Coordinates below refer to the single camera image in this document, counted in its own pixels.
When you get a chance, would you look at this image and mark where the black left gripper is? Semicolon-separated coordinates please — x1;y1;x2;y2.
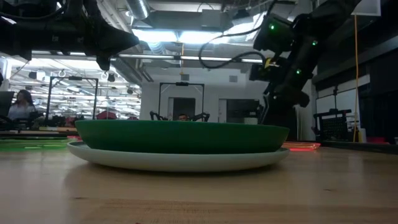
30;0;140;71

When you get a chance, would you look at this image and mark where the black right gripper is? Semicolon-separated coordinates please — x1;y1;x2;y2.
248;60;310;126

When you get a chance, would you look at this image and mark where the dark green plastic bowl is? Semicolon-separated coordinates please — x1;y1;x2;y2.
74;119;290;155

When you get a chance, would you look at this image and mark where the translucent light green plate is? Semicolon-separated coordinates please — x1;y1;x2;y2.
0;138;77;152

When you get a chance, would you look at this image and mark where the black shelf cabinet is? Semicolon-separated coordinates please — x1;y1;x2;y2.
225;98;261;125

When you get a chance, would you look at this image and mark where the long linear ceiling lamp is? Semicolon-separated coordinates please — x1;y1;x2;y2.
30;50;264;65

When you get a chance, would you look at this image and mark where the pale grey plastic plate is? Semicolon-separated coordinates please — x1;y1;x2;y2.
67;140;290;173

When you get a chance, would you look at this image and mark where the grey ceiling box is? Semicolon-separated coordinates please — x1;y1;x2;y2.
201;9;223;29

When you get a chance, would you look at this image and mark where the dark monitor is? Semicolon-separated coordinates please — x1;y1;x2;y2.
0;90;16;118

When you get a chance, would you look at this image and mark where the silver round air duct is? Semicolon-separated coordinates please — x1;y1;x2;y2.
126;0;150;20

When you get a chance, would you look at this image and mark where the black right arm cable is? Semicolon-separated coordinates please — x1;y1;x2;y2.
198;0;277;70

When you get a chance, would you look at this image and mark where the black wire cart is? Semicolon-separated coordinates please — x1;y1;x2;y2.
312;108;354;142

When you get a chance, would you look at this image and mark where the black background rig frame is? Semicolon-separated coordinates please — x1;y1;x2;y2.
157;82;206;121
45;76;100;121

